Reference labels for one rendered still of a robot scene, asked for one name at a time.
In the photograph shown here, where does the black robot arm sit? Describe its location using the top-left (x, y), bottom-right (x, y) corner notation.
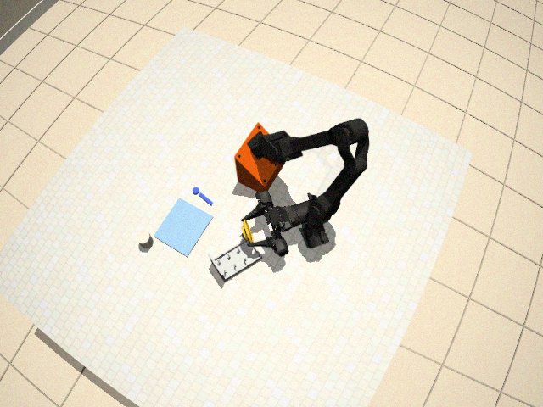
top-left (247, 118), bottom-right (369, 248)

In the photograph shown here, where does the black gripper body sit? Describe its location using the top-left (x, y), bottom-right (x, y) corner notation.
top-left (258, 191), bottom-right (300, 256)

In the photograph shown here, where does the light blue flat mat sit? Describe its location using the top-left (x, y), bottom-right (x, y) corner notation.
top-left (154, 198), bottom-right (214, 256)

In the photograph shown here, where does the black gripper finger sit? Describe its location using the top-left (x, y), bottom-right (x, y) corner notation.
top-left (249, 237), bottom-right (277, 251)
top-left (241, 200), bottom-right (265, 222)

